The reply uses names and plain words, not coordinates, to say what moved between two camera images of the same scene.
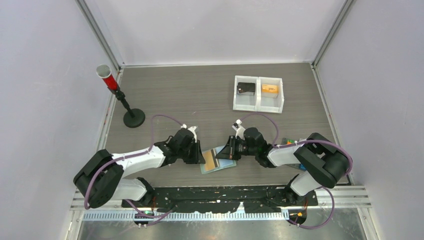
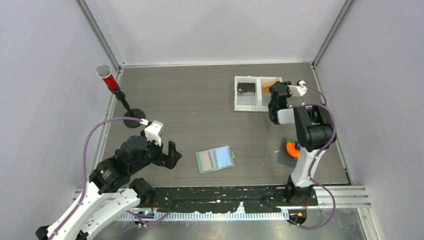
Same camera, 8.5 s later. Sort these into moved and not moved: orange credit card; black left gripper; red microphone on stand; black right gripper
Moved: orange credit card; black left gripper; black right gripper
Not moved: red microphone on stand
